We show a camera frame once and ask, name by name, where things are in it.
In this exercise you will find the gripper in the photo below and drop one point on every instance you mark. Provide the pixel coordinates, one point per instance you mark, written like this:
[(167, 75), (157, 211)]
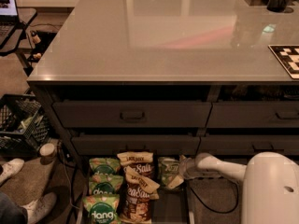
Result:
[(207, 161)]

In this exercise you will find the green jalapeno chip bag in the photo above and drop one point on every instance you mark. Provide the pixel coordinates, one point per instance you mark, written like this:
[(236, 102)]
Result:
[(167, 170)]

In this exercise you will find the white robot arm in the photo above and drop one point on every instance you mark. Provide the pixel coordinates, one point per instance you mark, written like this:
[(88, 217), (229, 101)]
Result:
[(270, 184)]

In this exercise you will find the open bottom left drawer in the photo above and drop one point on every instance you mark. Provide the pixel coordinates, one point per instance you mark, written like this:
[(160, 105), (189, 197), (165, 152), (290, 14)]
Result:
[(168, 206)]

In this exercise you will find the front sea salt chip bag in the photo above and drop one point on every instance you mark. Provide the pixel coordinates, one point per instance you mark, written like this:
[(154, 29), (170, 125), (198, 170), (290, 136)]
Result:
[(137, 208)]

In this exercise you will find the sea salt chip bag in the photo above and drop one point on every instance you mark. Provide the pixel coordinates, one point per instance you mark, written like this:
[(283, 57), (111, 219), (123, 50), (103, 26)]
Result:
[(137, 208), (141, 162)]

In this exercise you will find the back sea salt chip bag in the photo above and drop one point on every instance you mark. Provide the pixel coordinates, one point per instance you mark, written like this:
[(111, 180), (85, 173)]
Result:
[(141, 162)]

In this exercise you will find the middle green dang bag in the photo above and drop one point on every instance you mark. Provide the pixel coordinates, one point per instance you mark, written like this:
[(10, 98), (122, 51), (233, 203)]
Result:
[(104, 184)]

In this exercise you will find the green dang bag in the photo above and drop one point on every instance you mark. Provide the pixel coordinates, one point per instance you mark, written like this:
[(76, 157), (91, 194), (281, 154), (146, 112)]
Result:
[(104, 184), (102, 208), (109, 166)]

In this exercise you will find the back green dang bag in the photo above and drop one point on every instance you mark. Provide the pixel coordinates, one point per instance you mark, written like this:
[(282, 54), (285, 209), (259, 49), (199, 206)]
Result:
[(109, 166)]

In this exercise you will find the top left drawer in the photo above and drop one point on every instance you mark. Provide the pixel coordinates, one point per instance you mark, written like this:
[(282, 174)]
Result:
[(136, 114)]

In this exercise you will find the front green dang bag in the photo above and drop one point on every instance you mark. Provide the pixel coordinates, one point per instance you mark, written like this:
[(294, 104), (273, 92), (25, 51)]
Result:
[(102, 208)]

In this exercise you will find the middle left drawer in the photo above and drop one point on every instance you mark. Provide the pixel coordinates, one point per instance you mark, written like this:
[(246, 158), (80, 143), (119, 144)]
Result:
[(158, 144)]

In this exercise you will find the top right drawer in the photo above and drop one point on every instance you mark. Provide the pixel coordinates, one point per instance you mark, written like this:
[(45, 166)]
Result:
[(256, 114)]

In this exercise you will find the grey kitchen island cabinet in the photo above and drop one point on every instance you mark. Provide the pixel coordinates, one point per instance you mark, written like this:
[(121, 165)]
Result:
[(207, 51)]

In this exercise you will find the white paper cup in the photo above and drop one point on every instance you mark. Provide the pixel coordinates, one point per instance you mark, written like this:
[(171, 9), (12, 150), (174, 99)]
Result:
[(48, 152)]

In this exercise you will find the lower white shoe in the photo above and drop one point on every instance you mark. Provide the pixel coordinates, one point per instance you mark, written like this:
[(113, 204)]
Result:
[(36, 210)]

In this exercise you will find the white shoe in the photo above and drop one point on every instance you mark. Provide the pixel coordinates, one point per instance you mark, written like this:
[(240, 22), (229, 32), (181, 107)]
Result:
[(10, 169), (36, 210)]

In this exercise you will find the black plastic crate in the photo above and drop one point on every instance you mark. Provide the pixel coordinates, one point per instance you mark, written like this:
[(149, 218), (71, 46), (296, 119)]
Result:
[(24, 126)]

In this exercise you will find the black and white marker board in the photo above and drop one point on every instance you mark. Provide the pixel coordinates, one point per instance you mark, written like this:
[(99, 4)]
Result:
[(288, 57)]

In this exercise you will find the upper white shoe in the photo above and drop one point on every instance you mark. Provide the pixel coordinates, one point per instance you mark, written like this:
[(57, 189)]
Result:
[(10, 169)]

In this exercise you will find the blue jeans leg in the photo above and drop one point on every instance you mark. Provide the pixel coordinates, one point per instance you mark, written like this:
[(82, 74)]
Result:
[(11, 213)]

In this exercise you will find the dark side desk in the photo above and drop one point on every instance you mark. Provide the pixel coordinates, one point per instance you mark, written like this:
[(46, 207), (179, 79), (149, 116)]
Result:
[(26, 16)]

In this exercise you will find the open laptop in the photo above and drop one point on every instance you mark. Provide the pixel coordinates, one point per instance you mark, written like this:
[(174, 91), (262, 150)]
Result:
[(9, 19)]

